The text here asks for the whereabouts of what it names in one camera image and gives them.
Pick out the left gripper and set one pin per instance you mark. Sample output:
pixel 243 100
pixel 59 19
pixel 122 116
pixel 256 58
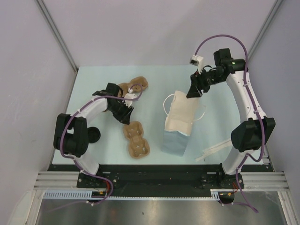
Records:
pixel 124 116

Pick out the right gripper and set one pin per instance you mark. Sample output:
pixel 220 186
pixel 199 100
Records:
pixel 198 84

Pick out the light blue paper bag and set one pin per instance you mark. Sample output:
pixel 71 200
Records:
pixel 179 123

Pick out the brown cardboard cup carrier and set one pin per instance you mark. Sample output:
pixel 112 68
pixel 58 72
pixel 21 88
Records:
pixel 138 146

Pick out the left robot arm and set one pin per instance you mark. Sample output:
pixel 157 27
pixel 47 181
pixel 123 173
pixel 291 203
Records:
pixel 71 136

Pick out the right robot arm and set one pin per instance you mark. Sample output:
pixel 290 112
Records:
pixel 250 137

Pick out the stack of black lids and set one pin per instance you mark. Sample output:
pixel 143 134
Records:
pixel 93 134

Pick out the light blue table mat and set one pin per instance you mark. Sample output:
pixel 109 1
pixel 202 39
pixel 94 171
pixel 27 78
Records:
pixel 217 109

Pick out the white wrapped straw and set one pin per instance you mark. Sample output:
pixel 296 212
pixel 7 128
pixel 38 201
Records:
pixel 211 151
pixel 213 156
pixel 217 147

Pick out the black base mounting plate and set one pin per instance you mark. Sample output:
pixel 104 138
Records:
pixel 172 180

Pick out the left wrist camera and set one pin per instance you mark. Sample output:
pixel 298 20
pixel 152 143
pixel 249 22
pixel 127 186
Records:
pixel 129 99

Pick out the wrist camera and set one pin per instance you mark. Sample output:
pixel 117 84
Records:
pixel 197 61
pixel 129 99

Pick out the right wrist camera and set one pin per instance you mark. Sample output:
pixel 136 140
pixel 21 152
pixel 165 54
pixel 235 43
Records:
pixel 197 61

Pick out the aluminium frame rail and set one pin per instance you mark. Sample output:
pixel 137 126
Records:
pixel 56 180

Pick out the white slotted cable duct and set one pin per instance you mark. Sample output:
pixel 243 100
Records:
pixel 94 195

